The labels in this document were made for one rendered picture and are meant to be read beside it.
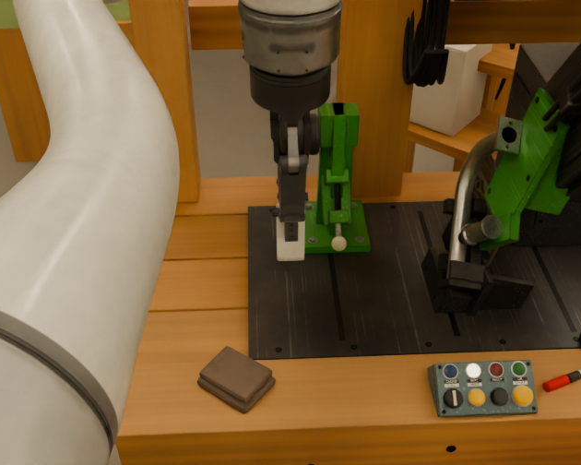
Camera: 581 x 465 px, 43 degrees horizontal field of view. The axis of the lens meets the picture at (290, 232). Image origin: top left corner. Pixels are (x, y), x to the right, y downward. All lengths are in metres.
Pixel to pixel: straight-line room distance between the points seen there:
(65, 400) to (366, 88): 1.26
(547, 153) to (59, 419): 0.99
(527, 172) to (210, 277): 0.60
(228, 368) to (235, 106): 2.69
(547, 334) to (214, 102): 2.74
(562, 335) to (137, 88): 1.06
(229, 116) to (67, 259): 3.41
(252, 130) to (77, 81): 3.18
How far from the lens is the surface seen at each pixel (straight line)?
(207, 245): 1.47
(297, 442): 1.16
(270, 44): 0.64
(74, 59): 0.41
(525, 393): 1.18
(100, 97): 0.36
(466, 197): 1.32
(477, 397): 1.16
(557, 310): 1.38
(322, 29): 0.64
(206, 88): 3.94
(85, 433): 0.25
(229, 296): 1.36
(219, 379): 1.16
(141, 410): 1.18
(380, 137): 1.52
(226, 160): 3.33
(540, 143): 1.18
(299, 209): 0.73
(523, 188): 1.20
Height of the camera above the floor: 1.81
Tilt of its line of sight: 39 degrees down
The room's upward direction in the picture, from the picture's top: straight up
